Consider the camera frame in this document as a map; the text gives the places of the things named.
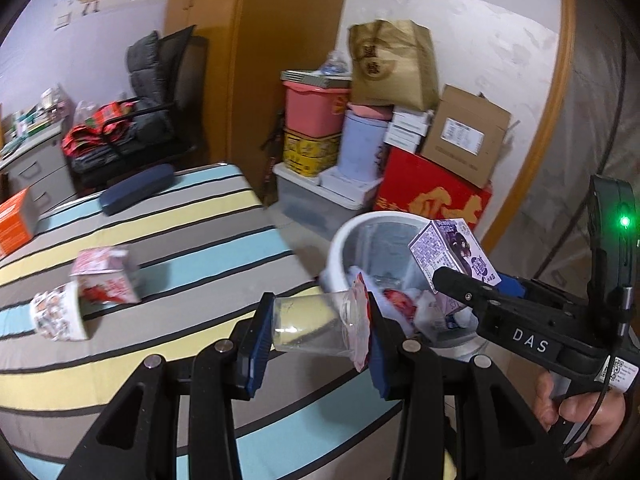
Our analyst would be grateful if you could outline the large wooden wardrobe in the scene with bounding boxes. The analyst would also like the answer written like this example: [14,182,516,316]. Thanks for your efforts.
[164,0,344,195]

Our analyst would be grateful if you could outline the striped bed sheet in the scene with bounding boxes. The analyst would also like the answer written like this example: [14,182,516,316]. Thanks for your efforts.
[1,165,400,479]

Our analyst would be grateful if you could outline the person's right hand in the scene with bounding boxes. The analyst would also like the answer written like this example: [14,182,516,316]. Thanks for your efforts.
[533,372,626,458]

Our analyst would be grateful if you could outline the yellow patterned tin box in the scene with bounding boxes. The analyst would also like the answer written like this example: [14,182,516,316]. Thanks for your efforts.
[283,129,342,178]

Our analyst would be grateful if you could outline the red plaid bag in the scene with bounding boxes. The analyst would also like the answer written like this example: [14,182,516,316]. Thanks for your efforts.
[61,100,136,158]

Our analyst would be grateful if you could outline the orange white tissue pack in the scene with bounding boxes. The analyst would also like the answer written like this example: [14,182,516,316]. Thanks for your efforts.
[0,188,39,258]

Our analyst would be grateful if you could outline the red gift box gold characters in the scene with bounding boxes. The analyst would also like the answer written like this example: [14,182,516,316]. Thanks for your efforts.
[373,148,492,230]

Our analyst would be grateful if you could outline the brown paper bag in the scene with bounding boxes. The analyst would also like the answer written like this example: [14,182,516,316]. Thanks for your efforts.
[348,20,439,112]

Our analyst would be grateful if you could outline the white blue milk carton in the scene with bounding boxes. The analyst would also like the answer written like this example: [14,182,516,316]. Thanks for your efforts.
[421,294,477,344]

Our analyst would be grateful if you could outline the white patterned paper cup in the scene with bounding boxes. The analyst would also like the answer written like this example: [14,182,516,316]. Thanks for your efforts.
[28,281,89,341]

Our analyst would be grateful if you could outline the pink plastic storage bin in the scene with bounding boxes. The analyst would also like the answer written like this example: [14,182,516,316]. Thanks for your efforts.
[283,81,350,138]

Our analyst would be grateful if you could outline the white round trash bin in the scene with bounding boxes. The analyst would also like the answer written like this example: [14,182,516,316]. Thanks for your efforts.
[319,210,484,361]

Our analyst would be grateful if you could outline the pink white carton box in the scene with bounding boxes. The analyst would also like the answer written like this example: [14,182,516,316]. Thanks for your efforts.
[70,246,140,304]

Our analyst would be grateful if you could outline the lavender plastic bucket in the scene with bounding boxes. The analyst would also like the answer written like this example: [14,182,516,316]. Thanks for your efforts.
[337,103,392,182]

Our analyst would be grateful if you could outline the white small stacked boxes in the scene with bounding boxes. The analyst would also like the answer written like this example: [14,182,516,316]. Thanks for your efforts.
[384,106,434,154]

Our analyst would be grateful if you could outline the purple milk carton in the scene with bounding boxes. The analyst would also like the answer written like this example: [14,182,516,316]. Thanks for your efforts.
[408,218,501,290]

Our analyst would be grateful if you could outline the clear plastic cup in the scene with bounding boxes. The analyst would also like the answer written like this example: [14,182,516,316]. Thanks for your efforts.
[272,275,371,372]

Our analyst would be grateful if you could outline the white foam fruit net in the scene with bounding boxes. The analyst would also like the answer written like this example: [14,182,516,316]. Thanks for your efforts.
[319,264,371,292]

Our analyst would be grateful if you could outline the grey translucent storage box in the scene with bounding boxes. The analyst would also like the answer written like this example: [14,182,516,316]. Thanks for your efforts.
[273,162,382,240]

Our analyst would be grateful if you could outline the brown cardboard shipping box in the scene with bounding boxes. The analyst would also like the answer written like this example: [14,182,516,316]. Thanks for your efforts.
[421,84,511,188]

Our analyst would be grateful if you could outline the grey bedside drawer cabinet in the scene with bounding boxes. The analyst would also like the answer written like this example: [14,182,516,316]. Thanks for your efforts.
[1,120,76,214]

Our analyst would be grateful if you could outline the black office chair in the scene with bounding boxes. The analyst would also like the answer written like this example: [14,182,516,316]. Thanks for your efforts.
[64,26,208,194]

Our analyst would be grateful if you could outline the dark blue glasses case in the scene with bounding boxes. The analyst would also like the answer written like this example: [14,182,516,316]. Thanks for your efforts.
[99,164,176,216]

